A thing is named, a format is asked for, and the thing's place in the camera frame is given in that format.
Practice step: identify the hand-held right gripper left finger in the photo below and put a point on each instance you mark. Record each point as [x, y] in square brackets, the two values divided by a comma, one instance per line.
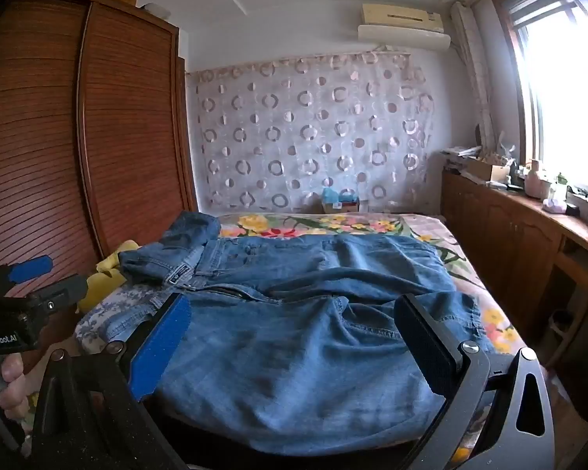
[161, 347]

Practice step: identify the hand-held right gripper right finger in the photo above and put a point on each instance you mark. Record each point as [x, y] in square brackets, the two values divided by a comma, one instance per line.
[426, 342]

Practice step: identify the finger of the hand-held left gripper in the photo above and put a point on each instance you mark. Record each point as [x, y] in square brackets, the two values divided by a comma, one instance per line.
[61, 296]
[32, 268]

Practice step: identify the light blue denim pants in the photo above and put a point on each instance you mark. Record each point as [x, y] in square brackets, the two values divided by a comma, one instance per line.
[299, 342]

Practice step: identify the person's left hand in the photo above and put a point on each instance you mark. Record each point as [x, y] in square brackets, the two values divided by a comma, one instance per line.
[13, 382]

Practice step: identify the yellow plush toy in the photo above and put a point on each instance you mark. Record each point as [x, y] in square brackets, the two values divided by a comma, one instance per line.
[103, 279]

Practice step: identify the dark blue jeans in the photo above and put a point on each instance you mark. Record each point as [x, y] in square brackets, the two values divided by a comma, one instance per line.
[176, 245]

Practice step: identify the long wooden cabinet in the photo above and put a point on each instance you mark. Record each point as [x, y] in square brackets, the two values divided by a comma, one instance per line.
[500, 235]

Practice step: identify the brown slatted wooden wardrobe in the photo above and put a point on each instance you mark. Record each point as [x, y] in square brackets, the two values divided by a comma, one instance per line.
[54, 132]

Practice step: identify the cardboard box with blue packets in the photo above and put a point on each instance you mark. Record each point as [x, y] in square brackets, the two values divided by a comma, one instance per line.
[340, 201]

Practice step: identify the colourful flower print blanket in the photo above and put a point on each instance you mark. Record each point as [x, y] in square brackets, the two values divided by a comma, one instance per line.
[284, 227]

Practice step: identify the open cardboard box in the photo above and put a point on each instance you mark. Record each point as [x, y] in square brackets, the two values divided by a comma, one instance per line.
[487, 171]

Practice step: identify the pink tissue pack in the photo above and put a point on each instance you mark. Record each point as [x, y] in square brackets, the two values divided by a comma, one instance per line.
[553, 205]

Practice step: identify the stack of papers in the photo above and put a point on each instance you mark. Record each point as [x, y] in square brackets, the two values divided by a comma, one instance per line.
[460, 155]

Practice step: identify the pink bottle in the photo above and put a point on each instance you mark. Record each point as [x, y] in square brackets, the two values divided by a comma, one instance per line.
[534, 181]

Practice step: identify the white cup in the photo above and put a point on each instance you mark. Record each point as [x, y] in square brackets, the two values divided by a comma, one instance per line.
[546, 190]

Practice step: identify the green capped bottle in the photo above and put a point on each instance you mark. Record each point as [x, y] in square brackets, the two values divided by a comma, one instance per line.
[561, 188]

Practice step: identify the clear plastic bag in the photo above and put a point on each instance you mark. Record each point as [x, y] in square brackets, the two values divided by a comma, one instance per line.
[504, 149]

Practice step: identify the circle patterned sheer curtain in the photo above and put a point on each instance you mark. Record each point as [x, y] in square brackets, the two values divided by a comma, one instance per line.
[313, 132]

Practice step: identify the gathered window drape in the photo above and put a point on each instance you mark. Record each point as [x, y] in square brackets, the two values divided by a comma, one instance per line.
[475, 73]

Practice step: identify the wooden framed window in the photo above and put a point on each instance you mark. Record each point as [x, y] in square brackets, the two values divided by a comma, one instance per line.
[563, 83]

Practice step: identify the wall air conditioner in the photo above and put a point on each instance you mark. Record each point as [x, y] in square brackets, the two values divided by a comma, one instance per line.
[402, 27]

